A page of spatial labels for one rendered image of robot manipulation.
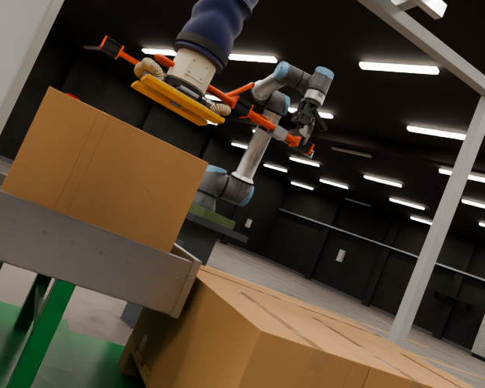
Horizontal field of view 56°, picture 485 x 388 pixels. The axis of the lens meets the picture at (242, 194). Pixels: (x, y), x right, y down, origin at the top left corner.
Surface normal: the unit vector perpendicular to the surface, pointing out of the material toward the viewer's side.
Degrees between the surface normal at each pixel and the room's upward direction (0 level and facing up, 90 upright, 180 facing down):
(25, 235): 90
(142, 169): 90
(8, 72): 90
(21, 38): 90
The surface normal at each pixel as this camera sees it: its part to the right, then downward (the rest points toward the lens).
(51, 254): 0.40, 0.09
